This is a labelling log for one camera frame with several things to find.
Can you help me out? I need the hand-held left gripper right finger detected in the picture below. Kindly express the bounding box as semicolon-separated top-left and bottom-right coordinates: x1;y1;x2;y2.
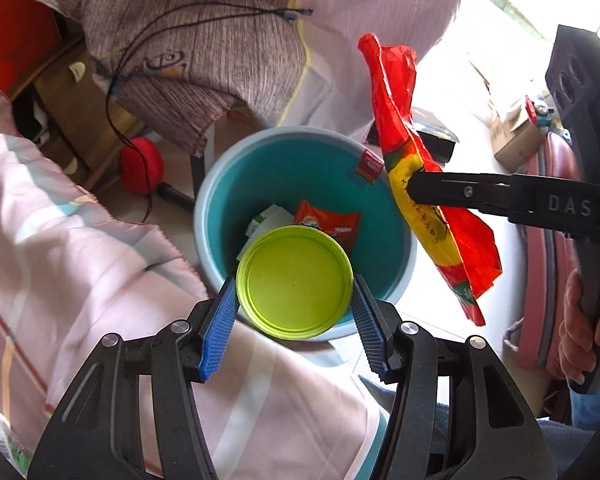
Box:
350;275;558;480

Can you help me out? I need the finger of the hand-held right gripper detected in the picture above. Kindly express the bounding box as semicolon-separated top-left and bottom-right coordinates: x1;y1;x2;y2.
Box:
409;171;536;226

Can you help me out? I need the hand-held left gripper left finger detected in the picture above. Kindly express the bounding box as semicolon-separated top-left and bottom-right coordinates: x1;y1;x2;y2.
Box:
27;275;238;480

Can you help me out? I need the lime green plastic lid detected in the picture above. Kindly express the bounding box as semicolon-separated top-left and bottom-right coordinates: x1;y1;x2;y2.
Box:
236;225;355;342

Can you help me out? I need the red yellow snack bag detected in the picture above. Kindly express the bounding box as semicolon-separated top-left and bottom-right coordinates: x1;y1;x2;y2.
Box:
357;32;503;328

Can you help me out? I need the orange snack wrapper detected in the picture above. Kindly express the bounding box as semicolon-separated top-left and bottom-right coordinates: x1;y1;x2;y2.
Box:
294;200;362;251

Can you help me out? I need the teal plastic bin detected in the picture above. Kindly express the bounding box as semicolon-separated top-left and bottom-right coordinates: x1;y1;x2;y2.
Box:
194;127;418;343

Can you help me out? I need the person's right hand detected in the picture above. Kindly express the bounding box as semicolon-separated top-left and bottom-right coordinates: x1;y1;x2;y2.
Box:
559;269;600;382

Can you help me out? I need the black flat box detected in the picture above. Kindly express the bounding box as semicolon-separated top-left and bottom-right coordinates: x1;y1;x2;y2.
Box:
365;120;458;163

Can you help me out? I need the small cardboard box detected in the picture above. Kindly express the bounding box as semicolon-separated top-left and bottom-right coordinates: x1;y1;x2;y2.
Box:
492;110;548;171

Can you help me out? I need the pink red padded bag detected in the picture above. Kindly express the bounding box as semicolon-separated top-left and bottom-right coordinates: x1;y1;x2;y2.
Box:
502;125;588;373

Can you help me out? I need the pink grey checked tablecloth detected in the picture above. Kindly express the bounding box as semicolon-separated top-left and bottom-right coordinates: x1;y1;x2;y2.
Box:
0;87;396;480

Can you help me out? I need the red round toy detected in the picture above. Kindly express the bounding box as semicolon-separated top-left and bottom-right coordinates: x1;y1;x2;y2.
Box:
118;136;162;196

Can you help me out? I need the wooden drawer cabinet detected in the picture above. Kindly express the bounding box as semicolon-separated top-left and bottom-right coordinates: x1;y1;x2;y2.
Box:
7;35;148;193

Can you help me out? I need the brown and pink draped cloth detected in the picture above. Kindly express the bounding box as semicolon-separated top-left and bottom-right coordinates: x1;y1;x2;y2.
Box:
25;0;491;158

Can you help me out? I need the black cable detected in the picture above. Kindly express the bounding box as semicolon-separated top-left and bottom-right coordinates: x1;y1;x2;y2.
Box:
105;4;315;226

